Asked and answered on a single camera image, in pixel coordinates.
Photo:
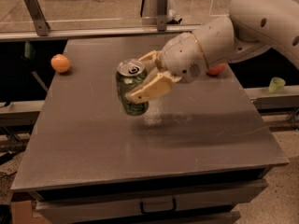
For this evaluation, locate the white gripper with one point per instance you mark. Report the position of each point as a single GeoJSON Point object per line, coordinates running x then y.
{"type": "Point", "coordinates": [182, 59]}

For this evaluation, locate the green soda can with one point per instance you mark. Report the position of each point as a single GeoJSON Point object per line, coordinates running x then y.
{"type": "Point", "coordinates": [130, 73]}

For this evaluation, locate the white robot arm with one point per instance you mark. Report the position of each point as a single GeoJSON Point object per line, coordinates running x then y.
{"type": "Point", "coordinates": [250, 28]}

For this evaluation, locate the red apple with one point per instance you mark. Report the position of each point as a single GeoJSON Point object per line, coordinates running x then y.
{"type": "Point", "coordinates": [217, 69]}

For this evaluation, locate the orange fruit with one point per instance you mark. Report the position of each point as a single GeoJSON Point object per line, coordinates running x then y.
{"type": "Point", "coordinates": [60, 63]}

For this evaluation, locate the small green cup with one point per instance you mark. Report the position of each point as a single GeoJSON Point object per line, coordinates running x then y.
{"type": "Point", "coordinates": [276, 84]}

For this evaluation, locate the middle metal rail bracket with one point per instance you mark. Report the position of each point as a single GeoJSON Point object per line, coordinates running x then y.
{"type": "Point", "coordinates": [161, 15]}

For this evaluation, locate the metal rail bracket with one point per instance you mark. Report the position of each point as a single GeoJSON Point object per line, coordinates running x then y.
{"type": "Point", "coordinates": [37, 16]}
{"type": "Point", "coordinates": [161, 15]}

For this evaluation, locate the left metal rail bracket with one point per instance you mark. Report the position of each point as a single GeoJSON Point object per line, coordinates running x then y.
{"type": "Point", "coordinates": [37, 16]}

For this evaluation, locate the horizontal metal rail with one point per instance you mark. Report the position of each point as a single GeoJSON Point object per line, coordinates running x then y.
{"type": "Point", "coordinates": [93, 33]}

